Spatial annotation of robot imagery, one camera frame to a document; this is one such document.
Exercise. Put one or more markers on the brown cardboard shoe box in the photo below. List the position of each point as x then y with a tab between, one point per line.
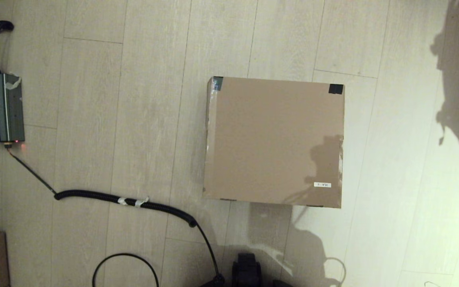
273	139

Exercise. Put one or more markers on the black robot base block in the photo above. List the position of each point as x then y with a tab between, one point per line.
246	271

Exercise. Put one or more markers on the grey power supply unit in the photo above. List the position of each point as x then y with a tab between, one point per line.
4	107

